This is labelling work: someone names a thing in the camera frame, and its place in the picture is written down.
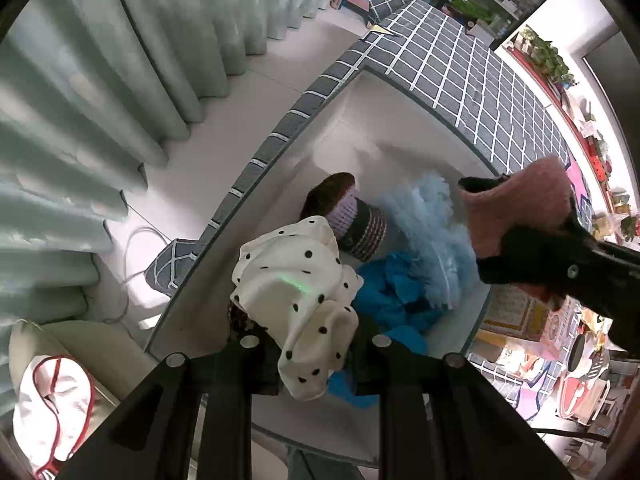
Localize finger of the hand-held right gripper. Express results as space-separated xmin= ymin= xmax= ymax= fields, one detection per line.
xmin=475 ymin=224 xmax=598 ymax=293
xmin=564 ymin=205 xmax=597 ymax=246

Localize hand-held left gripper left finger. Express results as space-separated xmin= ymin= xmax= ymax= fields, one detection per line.
xmin=47 ymin=335 xmax=281 ymax=480

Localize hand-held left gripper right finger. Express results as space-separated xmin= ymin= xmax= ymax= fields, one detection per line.
xmin=350 ymin=317 xmax=576 ymax=480

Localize pink knit sock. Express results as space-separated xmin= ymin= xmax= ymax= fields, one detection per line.
xmin=457 ymin=155 xmax=582 ymax=311

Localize light blue fluffy duster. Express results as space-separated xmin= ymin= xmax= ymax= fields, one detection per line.
xmin=382 ymin=170 xmax=479 ymax=311

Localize white polka dot cloth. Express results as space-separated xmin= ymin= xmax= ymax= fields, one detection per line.
xmin=230 ymin=215 xmax=365 ymax=402

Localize white plastic storage box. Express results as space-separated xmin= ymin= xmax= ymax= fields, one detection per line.
xmin=145 ymin=67 xmax=501 ymax=467

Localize pink cardboard box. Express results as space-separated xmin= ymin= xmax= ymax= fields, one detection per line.
xmin=479 ymin=280 xmax=582 ymax=347

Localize blue cloth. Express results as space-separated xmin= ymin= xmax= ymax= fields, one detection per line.
xmin=327 ymin=252 xmax=431 ymax=397

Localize red white packet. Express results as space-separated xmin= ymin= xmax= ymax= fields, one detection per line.
xmin=555 ymin=370 xmax=617 ymax=422

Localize brown purple striped sock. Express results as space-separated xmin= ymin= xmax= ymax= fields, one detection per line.
xmin=300 ymin=172 xmax=389 ymax=262

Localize green potted plants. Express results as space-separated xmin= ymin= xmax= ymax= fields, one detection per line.
xmin=517 ymin=27 xmax=576 ymax=88

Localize white bag with red trim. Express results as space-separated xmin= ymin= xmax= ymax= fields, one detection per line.
xmin=12 ymin=355 xmax=97 ymax=477

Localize grey checked blanket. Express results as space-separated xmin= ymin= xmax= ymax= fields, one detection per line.
xmin=145 ymin=0 xmax=601 ymax=421

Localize pale green curtain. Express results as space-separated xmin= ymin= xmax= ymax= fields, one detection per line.
xmin=0 ymin=0 xmax=352 ymax=328

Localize red wall shelf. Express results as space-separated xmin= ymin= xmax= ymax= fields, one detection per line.
xmin=500 ymin=25 xmax=640 ymax=243

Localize white cable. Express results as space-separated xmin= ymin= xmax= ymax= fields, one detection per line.
xmin=102 ymin=227 xmax=172 ymax=327

